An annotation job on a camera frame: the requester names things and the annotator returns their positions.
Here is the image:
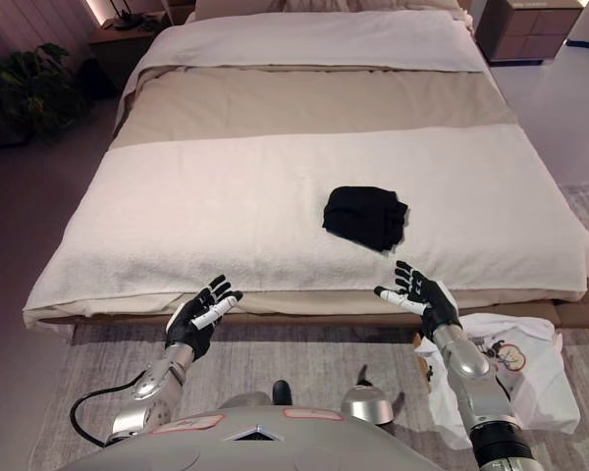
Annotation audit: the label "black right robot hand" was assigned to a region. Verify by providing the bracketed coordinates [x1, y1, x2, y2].
[374, 259, 462, 340]

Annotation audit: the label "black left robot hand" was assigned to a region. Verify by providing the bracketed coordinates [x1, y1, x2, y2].
[165, 274, 244, 363]

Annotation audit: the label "black clothes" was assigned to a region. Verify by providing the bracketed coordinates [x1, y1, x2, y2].
[322, 184, 412, 254]

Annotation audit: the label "brown woven basket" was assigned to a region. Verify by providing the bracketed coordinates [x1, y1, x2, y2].
[410, 332, 436, 382]

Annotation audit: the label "white folded bed cover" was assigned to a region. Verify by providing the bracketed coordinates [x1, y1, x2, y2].
[122, 9, 487, 109]

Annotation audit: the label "silver left robot leg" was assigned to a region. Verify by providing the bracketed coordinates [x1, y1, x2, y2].
[218, 380, 294, 411]

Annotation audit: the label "silver robot leg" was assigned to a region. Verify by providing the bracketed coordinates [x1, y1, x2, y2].
[218, 380, 294, 411]
[341, 365, 394, 426]

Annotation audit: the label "silver right robot leg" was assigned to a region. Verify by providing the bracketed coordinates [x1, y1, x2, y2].
[341, 365, 394, 426]

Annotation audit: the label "white printed cloth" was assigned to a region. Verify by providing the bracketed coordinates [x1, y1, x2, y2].
[414, 312, 581, 450]

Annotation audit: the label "white terry blanket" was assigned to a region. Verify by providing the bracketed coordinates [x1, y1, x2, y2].
[22, 126, 589, 330]

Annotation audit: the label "grey robot torso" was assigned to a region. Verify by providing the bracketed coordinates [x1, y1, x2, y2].
[61, 404, 446, 471]

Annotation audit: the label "beige duvet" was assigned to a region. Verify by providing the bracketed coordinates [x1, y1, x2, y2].
[110, 66, 521, 151]

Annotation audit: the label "green potted plant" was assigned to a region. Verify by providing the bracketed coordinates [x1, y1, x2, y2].
[0, 42, 87, 143]

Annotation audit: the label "brown wooden nightstand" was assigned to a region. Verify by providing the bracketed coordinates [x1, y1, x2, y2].
[87, 22, 171, 94]

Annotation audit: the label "beige pillow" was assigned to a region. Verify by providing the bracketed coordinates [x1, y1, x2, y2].
[194, 0, 465, 21]

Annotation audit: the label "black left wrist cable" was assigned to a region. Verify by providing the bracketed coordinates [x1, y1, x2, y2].
[70, 375, 148, 448]

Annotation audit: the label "tan upholstered bed frame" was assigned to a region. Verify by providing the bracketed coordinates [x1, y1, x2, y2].
[22, 274, 589, 340]

